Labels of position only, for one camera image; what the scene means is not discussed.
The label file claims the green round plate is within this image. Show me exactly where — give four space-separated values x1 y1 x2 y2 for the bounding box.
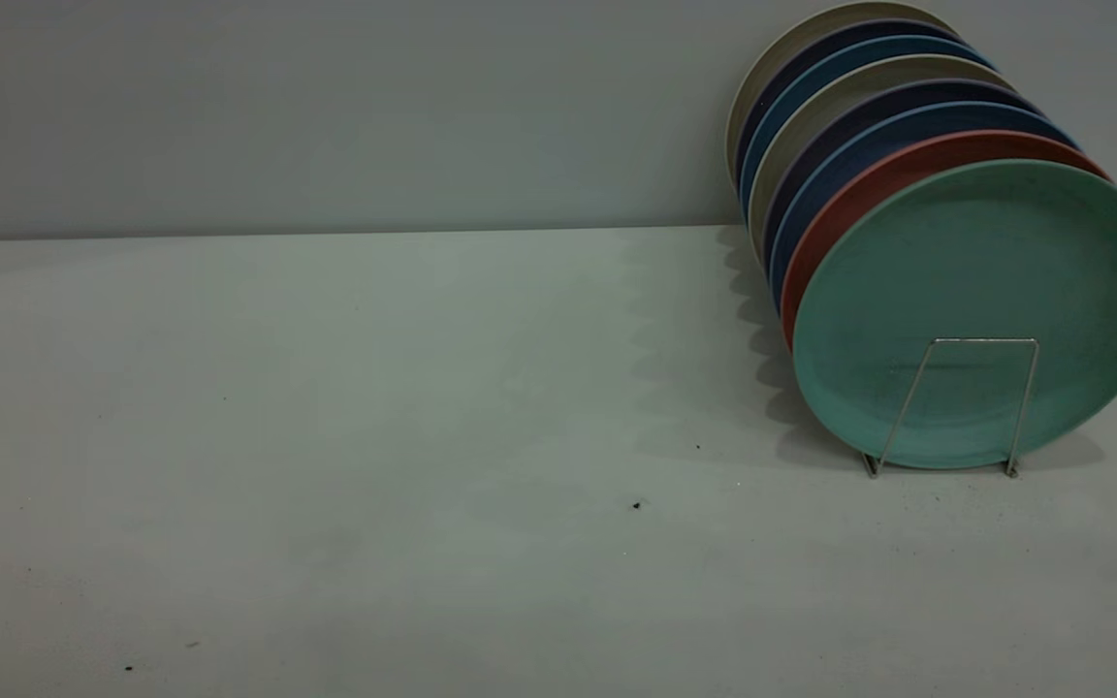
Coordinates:
791 159 1117 472

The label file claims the pink round plate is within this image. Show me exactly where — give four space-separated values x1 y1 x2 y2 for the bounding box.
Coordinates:
780 130 1112 352

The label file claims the navy plate light-blue rim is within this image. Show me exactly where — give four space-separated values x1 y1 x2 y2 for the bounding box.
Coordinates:
769 101 1081 316

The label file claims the dark purple plate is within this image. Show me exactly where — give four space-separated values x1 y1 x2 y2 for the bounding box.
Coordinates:
762 79 1044 282

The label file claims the beige round plate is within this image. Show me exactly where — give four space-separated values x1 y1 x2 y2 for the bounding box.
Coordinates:
748 54 1015 263
723 2 949 185

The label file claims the teal blue plate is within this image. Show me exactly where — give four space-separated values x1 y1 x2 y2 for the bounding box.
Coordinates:
738 35 992 229

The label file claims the dark navy plate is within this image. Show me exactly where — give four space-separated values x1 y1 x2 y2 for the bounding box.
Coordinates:
731 18 962 195

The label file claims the silver wire plate rack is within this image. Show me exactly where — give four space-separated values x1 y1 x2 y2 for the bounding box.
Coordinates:
861 337 1041 480

